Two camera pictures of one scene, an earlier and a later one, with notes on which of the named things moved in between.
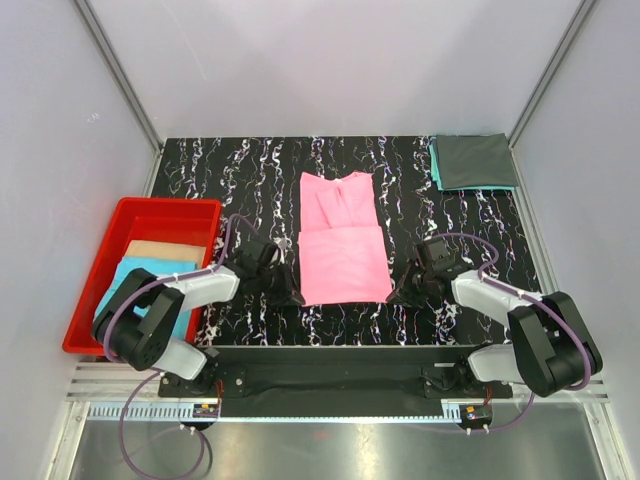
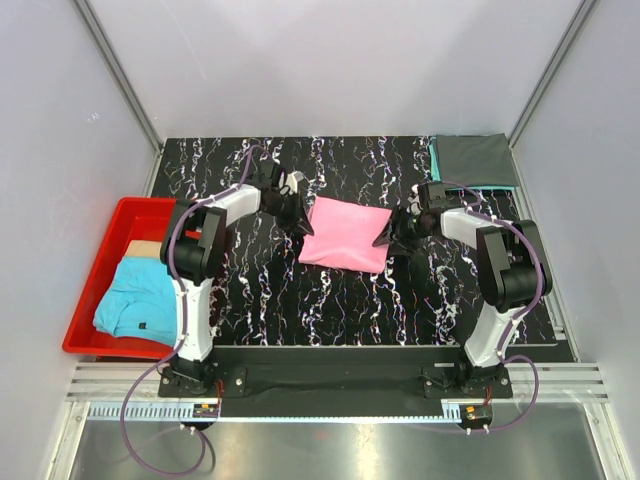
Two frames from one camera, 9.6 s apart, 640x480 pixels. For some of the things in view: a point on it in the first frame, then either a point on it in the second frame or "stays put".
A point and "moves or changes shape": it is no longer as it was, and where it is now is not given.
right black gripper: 403,291 to 403,246
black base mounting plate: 343,381 stays put
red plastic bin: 144,219 stays put
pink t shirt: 342,252 moves or changes shape
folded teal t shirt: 434,154 stays put
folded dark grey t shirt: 475,160 stays put
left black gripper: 288,294 to 297,220
